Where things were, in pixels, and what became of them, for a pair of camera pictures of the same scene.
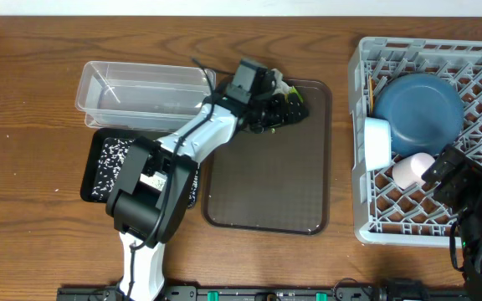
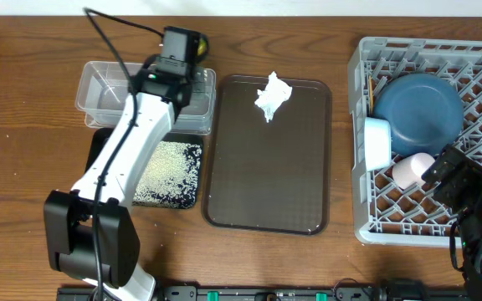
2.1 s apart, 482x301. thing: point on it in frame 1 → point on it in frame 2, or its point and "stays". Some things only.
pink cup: x=408 y=170 stays
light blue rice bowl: x=377 y=143 stays
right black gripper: x=470 y=176 stays
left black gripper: x=280 y=118 → x=192 y=74
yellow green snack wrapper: x=293 y=90 → x=202 y=45
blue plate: x=425 y=112 stays
